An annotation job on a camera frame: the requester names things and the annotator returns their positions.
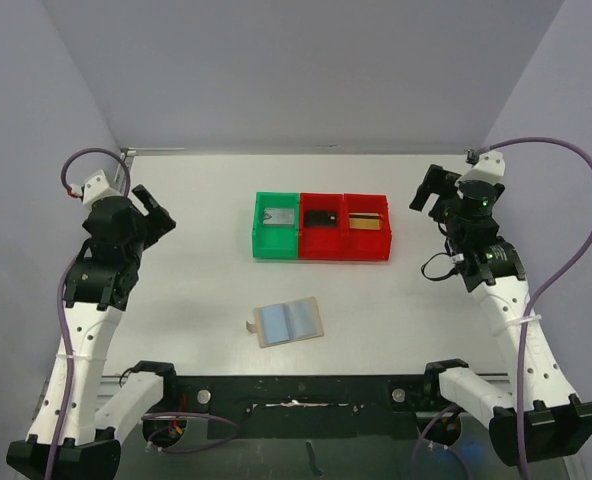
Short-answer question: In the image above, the red middle plastic bin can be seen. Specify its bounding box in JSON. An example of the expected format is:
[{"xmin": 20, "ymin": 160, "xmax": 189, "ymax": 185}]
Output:
[{"xmin": 299, "ymin": 192, "xmax": 343, "ymax": 261}]

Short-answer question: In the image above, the black card in red bin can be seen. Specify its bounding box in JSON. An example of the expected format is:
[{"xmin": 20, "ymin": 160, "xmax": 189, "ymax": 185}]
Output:
[{"xmin": 303, "ymin": 210, "xmax": 338, "ymax": 228}]

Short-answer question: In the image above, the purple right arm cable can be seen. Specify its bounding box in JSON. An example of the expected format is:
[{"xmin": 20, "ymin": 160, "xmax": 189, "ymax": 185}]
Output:
[{"xmin": 410, "ymin": 135, "xmax": 592, "ymax": 480}]

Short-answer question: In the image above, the red plastic bin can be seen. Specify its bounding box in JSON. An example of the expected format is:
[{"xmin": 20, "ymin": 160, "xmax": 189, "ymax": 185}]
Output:
[
  {"xmin": 342, "ymin": 193, "xmax": 392, "ymax": 262},
  {"xmin": 299, "ymin": 192, "xmax": 343, "ymax": 261}
]

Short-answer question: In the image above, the silver card in green bin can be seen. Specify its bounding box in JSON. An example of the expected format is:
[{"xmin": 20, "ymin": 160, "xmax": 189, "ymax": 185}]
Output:
[{"xmin": 262, "ymin": 208, "xmax": 295, "ymax": 228}]

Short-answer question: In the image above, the red right plastic bin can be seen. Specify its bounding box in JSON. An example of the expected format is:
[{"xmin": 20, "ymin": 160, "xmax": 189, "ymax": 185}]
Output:
[{"xmin": 342, "ymin": 193, "xmax": 392, "ymax": 262}]

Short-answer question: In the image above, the gold card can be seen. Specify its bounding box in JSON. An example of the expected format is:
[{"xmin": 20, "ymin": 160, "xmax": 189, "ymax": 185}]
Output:
[{"xmin": 349, "ymin": 212, "xmax": 382, "ymax": 231}]

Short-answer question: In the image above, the beige leather card holder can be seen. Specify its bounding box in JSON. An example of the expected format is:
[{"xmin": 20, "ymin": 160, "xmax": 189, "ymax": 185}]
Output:
[{"xmin": 246, "ymin": 297, "xmax": 324, "ymax": 348}]

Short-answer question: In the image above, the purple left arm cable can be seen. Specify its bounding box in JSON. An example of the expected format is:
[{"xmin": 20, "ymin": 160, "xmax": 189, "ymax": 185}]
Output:
[{"xmin": 43, "ymin": 147, "xmax": 240, "ymax": 480}]

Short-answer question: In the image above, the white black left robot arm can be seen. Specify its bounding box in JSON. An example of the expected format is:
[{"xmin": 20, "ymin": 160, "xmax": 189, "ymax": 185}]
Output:
[{"xmin": 6, "ymin": 185, "xmax": 180, "ymax": 479}]

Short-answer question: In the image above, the green plastic bin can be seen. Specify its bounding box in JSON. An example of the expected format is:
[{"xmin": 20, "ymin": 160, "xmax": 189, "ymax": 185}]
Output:
[{"xmin": 252, "ymin": 192, "xmax": 300, "ymax": 260}]

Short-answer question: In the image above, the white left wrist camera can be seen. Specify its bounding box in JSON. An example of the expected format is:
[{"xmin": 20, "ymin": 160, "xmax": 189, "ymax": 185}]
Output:
[{"xmin": 81, "ymin": 170, "xmax": 120, "ymax": 209}]

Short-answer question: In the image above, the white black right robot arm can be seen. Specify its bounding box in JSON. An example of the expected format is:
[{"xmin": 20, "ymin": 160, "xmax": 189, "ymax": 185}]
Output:
[{"xmin": 410, "ymin": 165, "xmax": 592, "ymax": 466}]

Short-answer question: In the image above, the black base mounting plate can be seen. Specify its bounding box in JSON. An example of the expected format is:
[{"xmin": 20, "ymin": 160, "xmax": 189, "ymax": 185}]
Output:
[{"xmin": 143, "ymin": 374, "xmax": 449, "ymax": 446}]

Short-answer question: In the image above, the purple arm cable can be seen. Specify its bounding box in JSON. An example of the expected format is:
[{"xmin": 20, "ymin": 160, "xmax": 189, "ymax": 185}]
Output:
[
  {"xmin": 43, "ymin": 147, "xmax": 240, "ymax": 480},
  {"xmin": 410, "ymin": 135, "xmax": 592, "ymax": 480}
]

